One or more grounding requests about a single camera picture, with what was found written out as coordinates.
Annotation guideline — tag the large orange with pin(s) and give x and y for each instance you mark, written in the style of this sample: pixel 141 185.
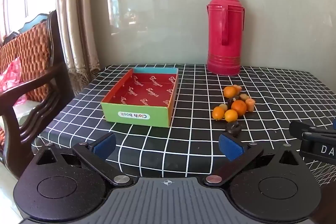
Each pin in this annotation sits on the large orange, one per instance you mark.
pixel 239 107

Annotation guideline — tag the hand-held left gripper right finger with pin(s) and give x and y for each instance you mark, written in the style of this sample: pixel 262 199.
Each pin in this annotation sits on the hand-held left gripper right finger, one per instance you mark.
pixel 231 146

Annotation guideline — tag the small orange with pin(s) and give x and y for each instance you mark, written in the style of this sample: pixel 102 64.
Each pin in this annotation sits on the small orange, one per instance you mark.
pixel 218 113
pixel 231 115
pixel 230 91

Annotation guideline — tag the orange persimmon piece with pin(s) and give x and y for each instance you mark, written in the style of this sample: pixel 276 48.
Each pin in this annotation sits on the orange persimmon piece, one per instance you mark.
pixel 250 104
pixel 238 88

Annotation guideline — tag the red thermos flask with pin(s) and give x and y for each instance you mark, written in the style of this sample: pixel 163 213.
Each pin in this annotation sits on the red thermos flask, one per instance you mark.
pixel 225 29

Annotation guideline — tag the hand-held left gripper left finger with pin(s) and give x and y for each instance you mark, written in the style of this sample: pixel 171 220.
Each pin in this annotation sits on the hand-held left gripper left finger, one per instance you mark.
pixel 105 146

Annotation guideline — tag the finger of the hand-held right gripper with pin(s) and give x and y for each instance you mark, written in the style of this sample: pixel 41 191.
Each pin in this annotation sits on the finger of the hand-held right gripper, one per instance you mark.
pixel 298 128

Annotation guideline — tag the pink checked cloth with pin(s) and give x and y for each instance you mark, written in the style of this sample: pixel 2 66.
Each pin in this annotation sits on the pink checked cloth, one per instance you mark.
pixel 9 77

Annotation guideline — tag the beige lace curtain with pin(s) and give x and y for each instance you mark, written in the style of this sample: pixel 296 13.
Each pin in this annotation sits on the beige lace curtain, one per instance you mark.
pixel 76 16

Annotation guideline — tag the colourful cardboard box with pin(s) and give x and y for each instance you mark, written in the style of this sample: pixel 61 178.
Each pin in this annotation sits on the colourful cardboard box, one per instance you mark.
pixel 147 90

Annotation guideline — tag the dark wooden sofa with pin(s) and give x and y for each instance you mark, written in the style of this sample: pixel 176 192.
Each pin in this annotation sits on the dark wooden sofa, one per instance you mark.
pixel 34 56

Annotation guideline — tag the dark wrinkled date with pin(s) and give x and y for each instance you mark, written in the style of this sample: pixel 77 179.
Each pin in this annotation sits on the dark wrinkled date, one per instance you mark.
pixel 231 101
pixel 234 128

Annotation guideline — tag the black white checked tablecloth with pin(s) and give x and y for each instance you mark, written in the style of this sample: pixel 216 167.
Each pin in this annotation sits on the black white checked tablecloth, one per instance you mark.
pixel 199 132

